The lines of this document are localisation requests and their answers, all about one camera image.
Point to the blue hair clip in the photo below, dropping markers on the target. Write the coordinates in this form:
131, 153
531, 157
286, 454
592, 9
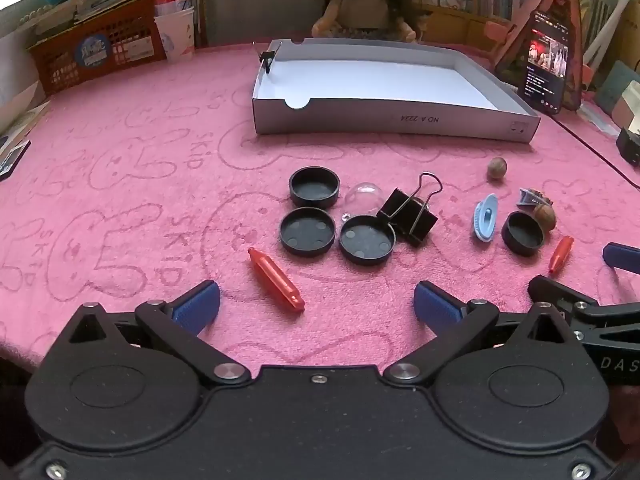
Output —
485, 217

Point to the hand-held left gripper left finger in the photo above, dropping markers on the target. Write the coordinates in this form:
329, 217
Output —
197, 305

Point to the black round cap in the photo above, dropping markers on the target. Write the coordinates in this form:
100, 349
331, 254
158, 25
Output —
522, 234
366, 239
315, 187
306, 230

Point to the black flat device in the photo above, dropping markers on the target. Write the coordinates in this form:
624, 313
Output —
11, 160

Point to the teal book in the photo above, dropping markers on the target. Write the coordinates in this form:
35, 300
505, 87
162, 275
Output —
612, 85

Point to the small round brown nut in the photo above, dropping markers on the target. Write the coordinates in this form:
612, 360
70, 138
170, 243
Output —
497, 168

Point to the red crayon-shaped cylinder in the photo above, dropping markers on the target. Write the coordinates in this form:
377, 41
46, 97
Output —
561, 255
275, 280

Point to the white cardboard box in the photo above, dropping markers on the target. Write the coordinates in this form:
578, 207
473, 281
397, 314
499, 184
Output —
375, 80

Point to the black smartphone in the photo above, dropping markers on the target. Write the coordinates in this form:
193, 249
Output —
547, 60

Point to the wooden desk organizer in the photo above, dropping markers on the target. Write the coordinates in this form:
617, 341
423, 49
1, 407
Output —
460, 27

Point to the orange plastic basket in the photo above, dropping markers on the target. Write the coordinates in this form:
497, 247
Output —
120, 30

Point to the grey hair clip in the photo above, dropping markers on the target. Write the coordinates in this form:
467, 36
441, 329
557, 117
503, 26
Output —
526, 196

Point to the white folding stand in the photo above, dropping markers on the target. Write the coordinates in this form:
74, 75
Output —
617, 7

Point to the brown-haired doll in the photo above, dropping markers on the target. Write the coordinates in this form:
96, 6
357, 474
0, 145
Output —
357, 5

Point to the black box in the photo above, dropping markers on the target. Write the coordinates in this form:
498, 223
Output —
629, 146

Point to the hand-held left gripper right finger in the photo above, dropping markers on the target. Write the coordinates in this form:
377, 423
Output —
435, 305

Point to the paper booklet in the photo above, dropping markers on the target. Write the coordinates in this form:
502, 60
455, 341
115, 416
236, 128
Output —
20, 125

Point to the brown walnut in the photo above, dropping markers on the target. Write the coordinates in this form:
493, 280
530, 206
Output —
545, 216

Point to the large black binder clip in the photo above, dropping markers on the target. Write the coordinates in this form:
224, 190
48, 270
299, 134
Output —
407, 212

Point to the small black binder clip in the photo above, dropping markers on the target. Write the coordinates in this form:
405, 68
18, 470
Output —
267, 57

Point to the clear plastic dome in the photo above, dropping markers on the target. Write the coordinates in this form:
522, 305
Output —
362, 197

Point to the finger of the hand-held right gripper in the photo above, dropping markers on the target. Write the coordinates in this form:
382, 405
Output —
620, 256
550, 290

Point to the white paper cup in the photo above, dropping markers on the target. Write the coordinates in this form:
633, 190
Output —
175, 35

